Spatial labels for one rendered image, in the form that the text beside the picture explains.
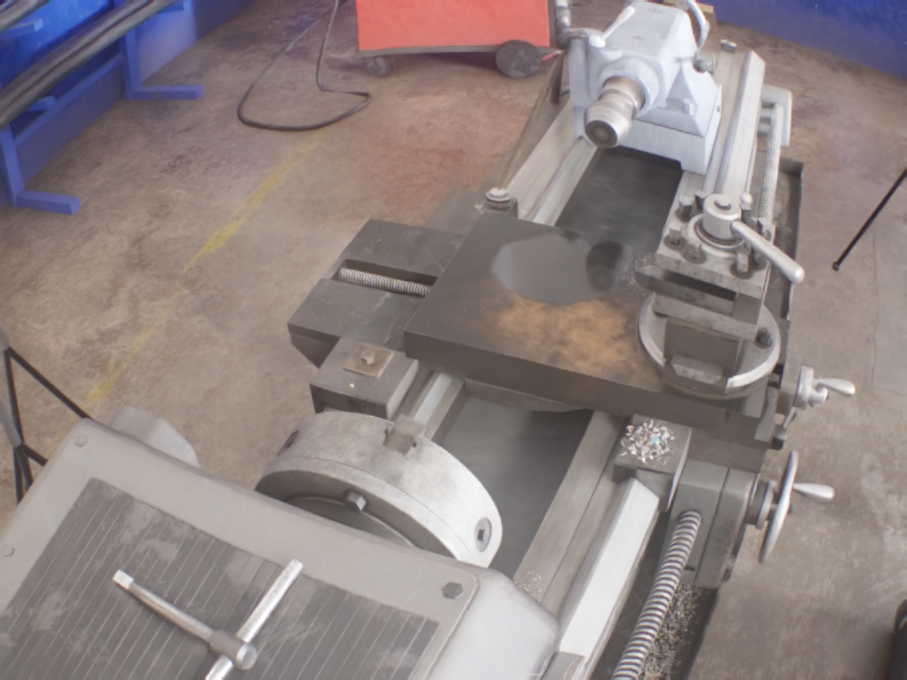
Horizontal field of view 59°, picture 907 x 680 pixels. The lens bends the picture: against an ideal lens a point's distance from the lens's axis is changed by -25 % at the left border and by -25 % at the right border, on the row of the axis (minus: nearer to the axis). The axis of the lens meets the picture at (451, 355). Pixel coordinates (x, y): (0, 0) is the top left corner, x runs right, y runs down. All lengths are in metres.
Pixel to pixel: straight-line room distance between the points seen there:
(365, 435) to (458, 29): 3.41
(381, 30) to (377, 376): 2.93
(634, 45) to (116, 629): 1.55
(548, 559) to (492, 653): 0.65
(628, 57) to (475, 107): 2.22
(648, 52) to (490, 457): 0.84
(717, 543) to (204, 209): 2.56
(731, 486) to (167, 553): 0.96
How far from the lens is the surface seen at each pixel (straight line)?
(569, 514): 1.40
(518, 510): 1.55
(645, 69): 1.88
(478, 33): 4.29
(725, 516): 1.53
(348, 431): 0.99
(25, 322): 3.50
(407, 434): 1.00
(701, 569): 1.66
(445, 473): 0.98
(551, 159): 2.09
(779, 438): 1.75
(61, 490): 0.85
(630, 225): 2.10
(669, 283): 1.36
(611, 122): 1.68
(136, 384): 2.99
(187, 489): 0.81
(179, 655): 0.71
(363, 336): 1.61
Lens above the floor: 1.93
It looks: 42 degrees down
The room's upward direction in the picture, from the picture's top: 4 degrees counter-clockwise
